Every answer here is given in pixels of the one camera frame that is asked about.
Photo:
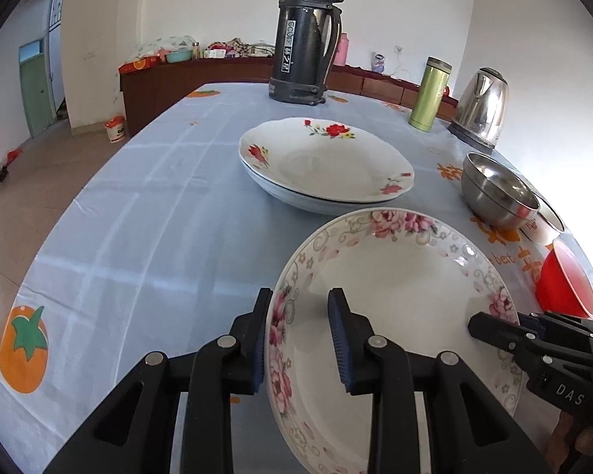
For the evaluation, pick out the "black steel thermos jug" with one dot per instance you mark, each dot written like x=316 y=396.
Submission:
x=296 y=49

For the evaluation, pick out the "white printed bag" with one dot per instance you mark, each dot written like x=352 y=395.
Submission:
x=378 y=61

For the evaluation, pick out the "white plastic bucket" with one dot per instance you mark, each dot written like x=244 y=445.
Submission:
x=114 y=131

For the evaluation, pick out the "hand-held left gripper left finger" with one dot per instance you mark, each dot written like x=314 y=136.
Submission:
x=259 y=355

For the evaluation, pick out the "stainless steel electric kettle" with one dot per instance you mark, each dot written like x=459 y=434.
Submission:
x=484 y=103

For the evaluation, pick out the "dark wooden sideboard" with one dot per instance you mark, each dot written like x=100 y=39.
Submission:
x=178 y=84

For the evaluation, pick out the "black kettle base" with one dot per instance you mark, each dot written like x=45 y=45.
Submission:
x=467 y=134

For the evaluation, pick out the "pile of household clutter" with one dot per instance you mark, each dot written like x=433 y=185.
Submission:
x=234 y=49

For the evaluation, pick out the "pink floral rimmed plate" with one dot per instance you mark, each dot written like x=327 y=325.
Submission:
x=400 y=281

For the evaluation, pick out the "stainless steel bowl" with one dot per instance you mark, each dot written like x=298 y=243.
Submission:
x=494 y=192

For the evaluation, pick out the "pink thermos flask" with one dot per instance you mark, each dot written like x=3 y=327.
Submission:
x=341 y=49

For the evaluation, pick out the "light blue printed tablecloth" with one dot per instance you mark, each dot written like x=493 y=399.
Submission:
x=153 y=207

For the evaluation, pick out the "white enamel bowl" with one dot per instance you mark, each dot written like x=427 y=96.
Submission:
x=543 y=230

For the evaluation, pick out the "orange cardboard box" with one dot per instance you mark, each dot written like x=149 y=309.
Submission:
x=138 y=65

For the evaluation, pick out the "red plastic bowl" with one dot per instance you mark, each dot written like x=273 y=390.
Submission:
x=556 y=286

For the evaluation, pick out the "plain bluish white plate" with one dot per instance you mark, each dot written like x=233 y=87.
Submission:
x=296 y=201

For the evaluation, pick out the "green thermos bottle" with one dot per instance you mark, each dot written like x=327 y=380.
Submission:
x=427 y=98

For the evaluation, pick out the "teal bowl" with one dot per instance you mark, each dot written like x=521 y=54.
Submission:
x=179 y=56

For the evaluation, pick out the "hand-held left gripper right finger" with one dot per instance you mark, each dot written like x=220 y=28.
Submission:
x=338 y=345

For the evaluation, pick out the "green door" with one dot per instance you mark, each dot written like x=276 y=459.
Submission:
x=33 y=94

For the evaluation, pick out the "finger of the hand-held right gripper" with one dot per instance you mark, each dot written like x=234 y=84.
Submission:
x=566 y=323
x=494 y=331

